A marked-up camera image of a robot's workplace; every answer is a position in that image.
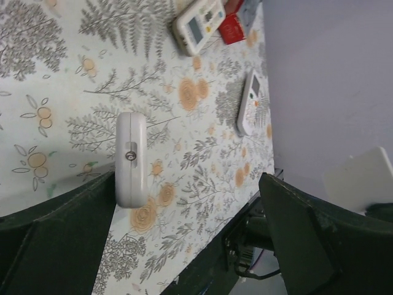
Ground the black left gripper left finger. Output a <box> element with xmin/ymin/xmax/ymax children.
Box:
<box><xmin>1</xmin><ymin>172</ymin><xmax>116</xmax><ymax>294</ymax></box>

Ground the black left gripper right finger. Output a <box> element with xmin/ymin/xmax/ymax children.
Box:
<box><xmin>259</xmin><ymin>173</ymin><xmax>392</xmax><ymax>294</ymax></box>

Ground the white air conditioner remote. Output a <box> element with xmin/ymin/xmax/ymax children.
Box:
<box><xmin>172</xmin><ymin>0</ymin><xmax>226</xmax><ymax>57</ymax></box>

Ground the floral table mat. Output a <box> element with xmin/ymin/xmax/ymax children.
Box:
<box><xmin>1</xmin><ymin>1</ymin><xmax>274</xmax><ymax>294</ymax></box>

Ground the white remote with display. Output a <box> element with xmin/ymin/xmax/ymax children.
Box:
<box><xmin>115</xmin><ymin>112</ymin><xmax>148</xmax><ymax>208</ymax></box>

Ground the red white toothpaste box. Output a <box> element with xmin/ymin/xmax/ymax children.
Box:
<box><xmin>219</xmin><ymin>0</ymin><xmax>262</xmax><ymax>45</ymax></box>

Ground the small white remote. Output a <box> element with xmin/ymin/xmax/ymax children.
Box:
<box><xmin>236</xmin><ymin>68</ymin><xmax>265</xmax><ymax>136</ymax></box>

